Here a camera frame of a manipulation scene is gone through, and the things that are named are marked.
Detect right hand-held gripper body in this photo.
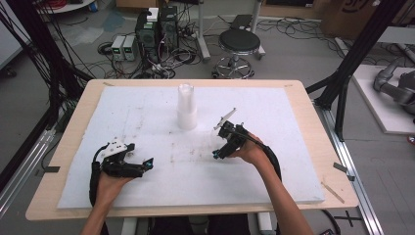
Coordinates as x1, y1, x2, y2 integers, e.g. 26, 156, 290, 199
213, 108, 250, 152

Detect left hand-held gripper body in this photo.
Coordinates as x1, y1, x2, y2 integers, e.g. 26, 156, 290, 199
102, 138, 146, 179

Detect stack of white plastic cups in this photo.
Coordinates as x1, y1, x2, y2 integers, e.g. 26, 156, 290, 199
176, 82, 199, 131

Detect person's right hand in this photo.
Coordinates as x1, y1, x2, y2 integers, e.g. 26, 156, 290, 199
229, 132, 272, 167

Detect person's left hand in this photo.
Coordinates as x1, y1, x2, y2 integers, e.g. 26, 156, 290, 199
95, 172, 135, 210

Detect white foam mat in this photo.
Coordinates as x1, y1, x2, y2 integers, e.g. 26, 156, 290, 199
57, 85, 326, 210

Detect white table leg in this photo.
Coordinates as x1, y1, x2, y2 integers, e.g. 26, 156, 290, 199
120, 216, 139, 235
256, 211, 274, 235

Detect person's legs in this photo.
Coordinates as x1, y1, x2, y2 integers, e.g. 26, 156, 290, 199
148, 214, 253, 235

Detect black round stool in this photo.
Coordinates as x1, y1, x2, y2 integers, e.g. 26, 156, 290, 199
212, 28, 262, 80

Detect grey bench power supply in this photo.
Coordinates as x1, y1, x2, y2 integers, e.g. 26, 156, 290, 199
122, 34, 140, 63
111, 34, 127, 62

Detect white stand leg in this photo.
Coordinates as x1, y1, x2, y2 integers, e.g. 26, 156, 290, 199
249, 0, 267, 61
195, 0, 212, 64

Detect thin wooden stick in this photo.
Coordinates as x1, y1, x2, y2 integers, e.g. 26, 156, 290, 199
320, 181, 346, 205

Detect black computer tower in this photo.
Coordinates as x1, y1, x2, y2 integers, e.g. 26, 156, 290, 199
159, 5, 180, 51
134, 11, 161, 64

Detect black flat device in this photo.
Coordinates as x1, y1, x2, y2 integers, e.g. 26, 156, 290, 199
229, 14, 254, 30

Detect small white box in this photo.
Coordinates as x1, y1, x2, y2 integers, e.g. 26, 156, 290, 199
146, 7, 161, 24

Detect white base board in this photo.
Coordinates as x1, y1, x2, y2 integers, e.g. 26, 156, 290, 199
351, 64, 415, 136

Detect brown cardboard box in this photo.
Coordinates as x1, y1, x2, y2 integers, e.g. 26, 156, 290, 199
320, 0, 388, 41

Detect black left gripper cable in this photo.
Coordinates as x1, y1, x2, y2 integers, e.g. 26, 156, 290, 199
89, 144, 111, 209

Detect aluminium floor rail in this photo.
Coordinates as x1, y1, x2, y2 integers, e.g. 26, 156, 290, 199
0, 127, 57, 218
313, 100, 386, 235

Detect coiled black cable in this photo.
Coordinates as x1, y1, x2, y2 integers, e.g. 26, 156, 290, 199
97, 41, 114, 56

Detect black metal frame post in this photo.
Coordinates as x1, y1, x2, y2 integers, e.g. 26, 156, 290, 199
5, 0, 94, 101
305, 0, 410, 142

